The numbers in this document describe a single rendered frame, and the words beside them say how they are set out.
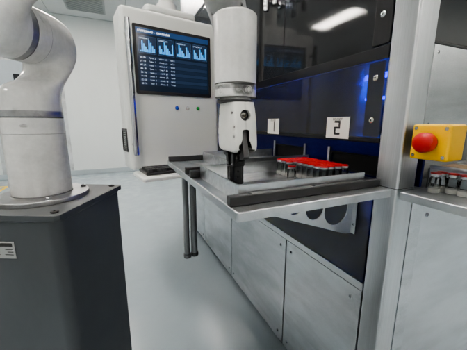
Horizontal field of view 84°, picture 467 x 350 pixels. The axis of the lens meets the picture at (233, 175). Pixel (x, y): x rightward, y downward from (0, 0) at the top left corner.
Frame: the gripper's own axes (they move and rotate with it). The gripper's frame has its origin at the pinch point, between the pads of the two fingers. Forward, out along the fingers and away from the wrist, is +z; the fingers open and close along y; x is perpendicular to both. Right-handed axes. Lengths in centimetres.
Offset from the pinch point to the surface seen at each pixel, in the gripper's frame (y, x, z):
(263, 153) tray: 54, -38, 3
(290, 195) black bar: -8.0, -8.9, 3.6
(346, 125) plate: 3.8, -35.2, -10.3
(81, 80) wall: 544, 80, -90
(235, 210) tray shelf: -9.5, 4.1, 4.4
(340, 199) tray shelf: -10.9, -19.7, 5.0
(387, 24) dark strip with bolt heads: -4.9, -35.9, -33.0
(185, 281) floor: 104, -10, 92
